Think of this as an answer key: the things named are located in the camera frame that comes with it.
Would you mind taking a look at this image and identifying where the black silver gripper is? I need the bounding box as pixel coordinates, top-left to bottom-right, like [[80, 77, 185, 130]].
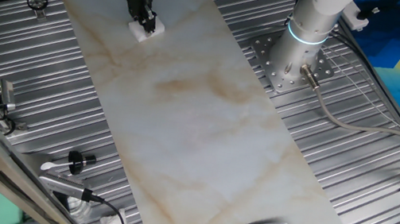
[[118, 0, 161, 37]]

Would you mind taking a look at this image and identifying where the white sponge block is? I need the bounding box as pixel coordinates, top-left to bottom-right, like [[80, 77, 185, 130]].
[[125, 12, 167, 47]]

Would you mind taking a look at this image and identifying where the marble pattern slab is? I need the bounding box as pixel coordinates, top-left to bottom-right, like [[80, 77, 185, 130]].
[[23, 0, 400, 224]]

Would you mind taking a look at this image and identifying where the black knob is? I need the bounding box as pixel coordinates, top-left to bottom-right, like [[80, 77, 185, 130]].
[[64, 149, 99, 179]]

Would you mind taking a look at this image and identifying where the white plastic spoon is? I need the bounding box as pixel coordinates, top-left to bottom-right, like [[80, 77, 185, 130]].
[[39, 155, 75, 176]]

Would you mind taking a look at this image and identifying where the black ring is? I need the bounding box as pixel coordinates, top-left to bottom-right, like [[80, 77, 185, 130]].
[[25, 0, 49, 13]]

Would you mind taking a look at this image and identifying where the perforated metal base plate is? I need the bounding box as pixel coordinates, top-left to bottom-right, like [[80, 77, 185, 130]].
[[243, 27, 341, 103]]

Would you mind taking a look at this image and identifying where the metal clamp bracket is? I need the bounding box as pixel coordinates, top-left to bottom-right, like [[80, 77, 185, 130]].
[[0, 78, 21, 114]]

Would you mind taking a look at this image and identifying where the small metal bracket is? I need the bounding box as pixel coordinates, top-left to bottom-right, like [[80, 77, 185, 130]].
[[14, 121, 29, 133]]

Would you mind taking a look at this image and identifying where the silver ribbed camera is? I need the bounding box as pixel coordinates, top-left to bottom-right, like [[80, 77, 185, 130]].
[[36, 170, 96, 203]]

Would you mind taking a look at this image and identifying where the black camera cable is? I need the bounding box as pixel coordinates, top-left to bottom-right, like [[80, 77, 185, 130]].
[[77, 188, 132, 224]]

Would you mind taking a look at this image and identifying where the thin white cable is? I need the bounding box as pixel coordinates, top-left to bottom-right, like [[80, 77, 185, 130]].
[[305, 46, 400, 160]]

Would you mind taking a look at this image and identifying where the grey cable with metal connector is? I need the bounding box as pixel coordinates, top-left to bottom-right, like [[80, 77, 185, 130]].
[[288, 62, 400, 160]]

